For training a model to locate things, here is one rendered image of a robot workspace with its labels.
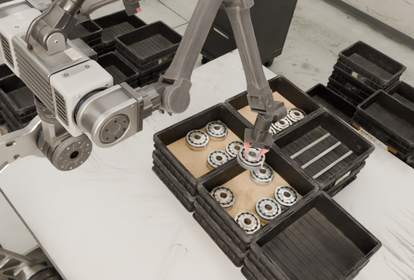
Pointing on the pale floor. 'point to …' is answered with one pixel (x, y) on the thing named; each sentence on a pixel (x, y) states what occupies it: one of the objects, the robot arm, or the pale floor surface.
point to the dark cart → (259, 13)
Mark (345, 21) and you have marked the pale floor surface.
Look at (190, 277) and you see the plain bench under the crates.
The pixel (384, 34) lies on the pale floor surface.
